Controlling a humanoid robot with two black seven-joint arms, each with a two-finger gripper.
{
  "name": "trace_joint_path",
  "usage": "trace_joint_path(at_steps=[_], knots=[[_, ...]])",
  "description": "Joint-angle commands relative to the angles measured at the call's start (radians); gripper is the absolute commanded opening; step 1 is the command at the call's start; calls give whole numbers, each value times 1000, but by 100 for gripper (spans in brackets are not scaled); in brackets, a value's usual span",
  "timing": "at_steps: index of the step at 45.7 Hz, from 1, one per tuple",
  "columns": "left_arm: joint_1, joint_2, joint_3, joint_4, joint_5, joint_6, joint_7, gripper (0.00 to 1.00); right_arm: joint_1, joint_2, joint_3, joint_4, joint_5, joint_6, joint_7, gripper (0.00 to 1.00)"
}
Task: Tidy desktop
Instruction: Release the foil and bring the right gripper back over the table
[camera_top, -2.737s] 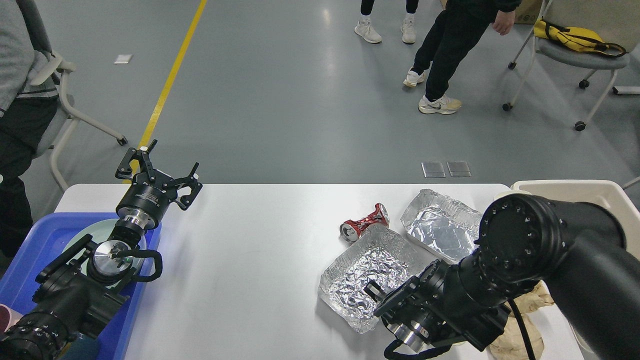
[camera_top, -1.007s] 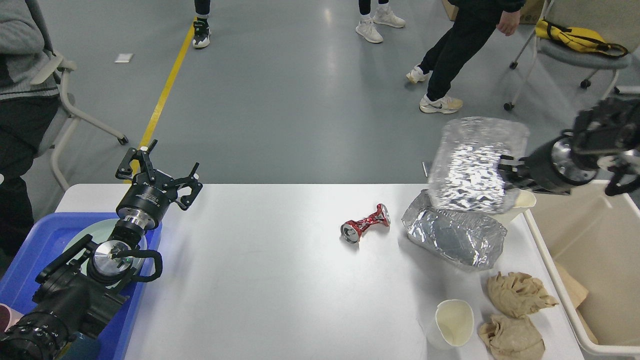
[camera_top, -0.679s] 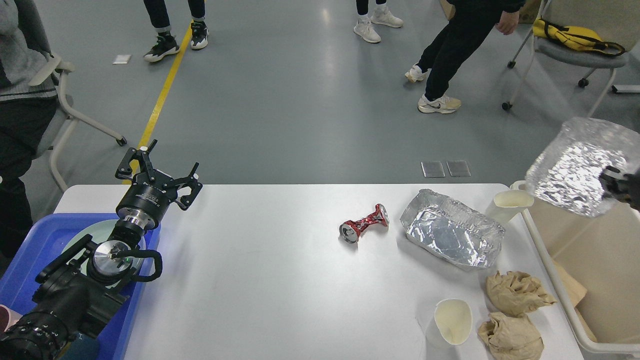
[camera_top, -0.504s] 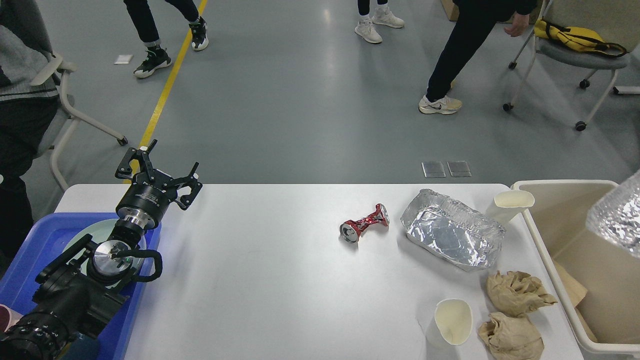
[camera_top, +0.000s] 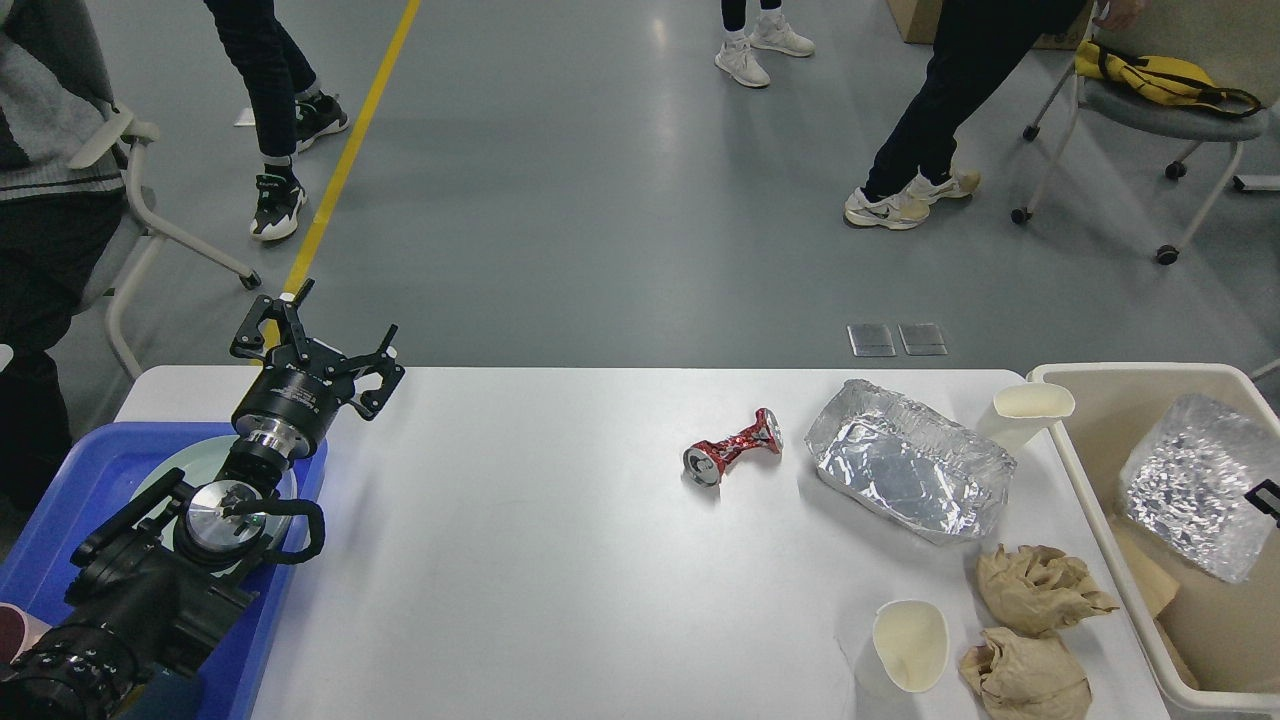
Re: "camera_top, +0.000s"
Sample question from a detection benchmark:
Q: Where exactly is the right floor plate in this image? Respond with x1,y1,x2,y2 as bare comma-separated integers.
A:
899,323,948,357

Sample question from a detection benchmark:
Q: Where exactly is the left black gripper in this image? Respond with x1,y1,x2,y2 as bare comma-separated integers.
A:
229,279,406,471

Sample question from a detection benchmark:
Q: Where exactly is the brown paper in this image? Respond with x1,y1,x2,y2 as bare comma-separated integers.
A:
975,544,1120,637

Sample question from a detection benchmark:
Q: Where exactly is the beige plastic bin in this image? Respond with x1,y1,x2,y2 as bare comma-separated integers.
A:
1029,363,1279,717

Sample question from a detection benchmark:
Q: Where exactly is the crushed red can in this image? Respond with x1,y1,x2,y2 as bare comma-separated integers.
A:
682,407,785,487

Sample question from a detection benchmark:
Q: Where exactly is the person with white shoes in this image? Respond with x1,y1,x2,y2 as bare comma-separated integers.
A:
714,1,817,88

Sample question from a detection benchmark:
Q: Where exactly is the pink mug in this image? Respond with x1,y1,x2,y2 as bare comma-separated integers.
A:
0,602,51,665

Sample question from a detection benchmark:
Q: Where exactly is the green plate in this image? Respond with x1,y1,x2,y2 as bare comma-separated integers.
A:
131,436,300,577

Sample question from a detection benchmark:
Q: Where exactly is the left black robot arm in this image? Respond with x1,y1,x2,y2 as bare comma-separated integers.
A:
3,281,404,719

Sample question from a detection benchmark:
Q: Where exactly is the seated person grey sweater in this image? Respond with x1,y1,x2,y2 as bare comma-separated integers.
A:
1,1,125,512

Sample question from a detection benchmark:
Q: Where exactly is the white paper cup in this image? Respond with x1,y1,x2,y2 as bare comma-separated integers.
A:
852,600,950,700
974,382,1076,454

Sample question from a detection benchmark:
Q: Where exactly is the yellow bag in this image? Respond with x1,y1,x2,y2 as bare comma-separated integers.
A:
1074,40,1263,120

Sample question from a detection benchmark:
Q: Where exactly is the crumpled brown paper bag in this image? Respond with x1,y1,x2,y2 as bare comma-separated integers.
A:
959,626,1092,719

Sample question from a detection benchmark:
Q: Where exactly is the left floor plate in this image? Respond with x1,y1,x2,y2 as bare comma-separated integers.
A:
847,323,897,357

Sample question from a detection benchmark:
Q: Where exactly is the dark teal mug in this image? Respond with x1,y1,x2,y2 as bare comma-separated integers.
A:
113,670,205,719

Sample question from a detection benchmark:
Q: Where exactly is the left grey office chair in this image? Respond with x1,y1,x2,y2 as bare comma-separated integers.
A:
68,104,261,380

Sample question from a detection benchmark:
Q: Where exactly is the cardboard box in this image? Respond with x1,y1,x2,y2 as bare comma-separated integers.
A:
886,0,943,45

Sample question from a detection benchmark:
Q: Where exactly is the foil tray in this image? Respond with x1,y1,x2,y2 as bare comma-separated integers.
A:
804,379,1018,544
1117,393,1279,584

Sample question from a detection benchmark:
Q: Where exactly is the person with black sneakers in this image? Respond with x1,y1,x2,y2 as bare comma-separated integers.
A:
204,1,349,243

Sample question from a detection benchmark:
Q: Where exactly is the person with beige sneakers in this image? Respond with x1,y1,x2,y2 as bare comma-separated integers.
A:
844,1,1088,231

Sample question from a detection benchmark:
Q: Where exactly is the floor plate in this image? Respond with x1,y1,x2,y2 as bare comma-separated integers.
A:
899,323,948,357
847,323,897,357

